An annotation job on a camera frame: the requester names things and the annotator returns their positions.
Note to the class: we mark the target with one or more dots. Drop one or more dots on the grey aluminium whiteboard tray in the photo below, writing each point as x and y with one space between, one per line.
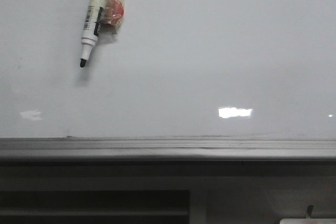
166 149

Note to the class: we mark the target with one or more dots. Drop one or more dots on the red ball taped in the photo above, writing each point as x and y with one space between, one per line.
112 17

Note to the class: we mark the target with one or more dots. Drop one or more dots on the white dry-erase marker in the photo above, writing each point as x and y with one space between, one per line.
91 29

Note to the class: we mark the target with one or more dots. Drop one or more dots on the white whiteboard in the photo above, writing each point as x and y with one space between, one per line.
177 68

